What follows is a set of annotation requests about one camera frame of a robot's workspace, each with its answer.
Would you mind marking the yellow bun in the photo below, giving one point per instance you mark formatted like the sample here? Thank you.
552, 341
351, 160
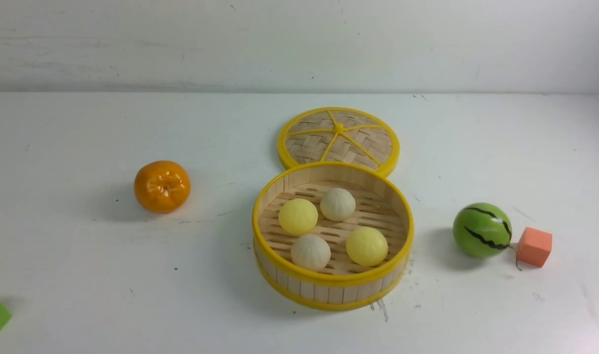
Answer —
298, 216
366, 246

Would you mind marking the white bun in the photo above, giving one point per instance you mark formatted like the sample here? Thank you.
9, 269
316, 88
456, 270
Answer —
337, 205
310, 252

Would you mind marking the white bun front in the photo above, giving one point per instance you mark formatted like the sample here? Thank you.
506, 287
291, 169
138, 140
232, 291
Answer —
310, 252

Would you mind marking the woven bamboo steamer lid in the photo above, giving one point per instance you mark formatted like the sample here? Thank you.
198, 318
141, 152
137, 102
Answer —
339, 134

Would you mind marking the bamboo steamer tray yellow rim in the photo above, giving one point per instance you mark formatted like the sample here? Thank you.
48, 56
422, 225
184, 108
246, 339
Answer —
342, 285

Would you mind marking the orange toy tangerine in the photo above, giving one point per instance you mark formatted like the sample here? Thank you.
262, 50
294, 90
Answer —
162, 186

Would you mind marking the green toy watermelon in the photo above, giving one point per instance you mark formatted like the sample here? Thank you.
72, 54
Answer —
482, 230

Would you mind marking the orange foam cube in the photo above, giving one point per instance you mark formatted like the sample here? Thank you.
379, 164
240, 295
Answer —
534, 247

